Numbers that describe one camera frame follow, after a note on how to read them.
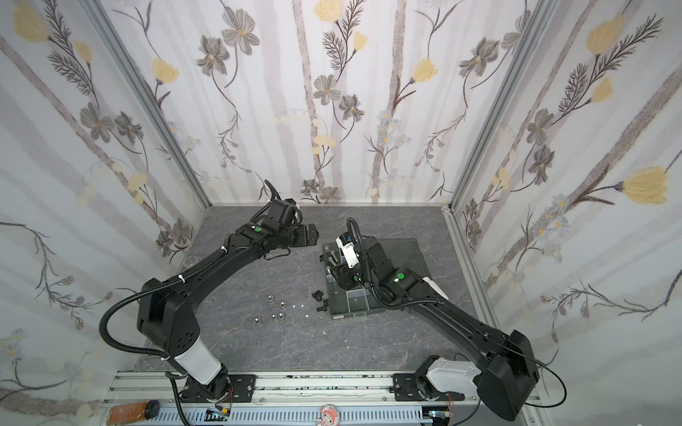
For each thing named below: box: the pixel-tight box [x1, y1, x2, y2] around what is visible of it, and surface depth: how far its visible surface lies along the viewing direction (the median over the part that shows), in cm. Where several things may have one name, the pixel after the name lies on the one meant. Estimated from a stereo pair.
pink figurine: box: [316, 403, 341, 426], surface depth 69 cm
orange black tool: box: [107, 399, 161, 426], surface depth 69 cm
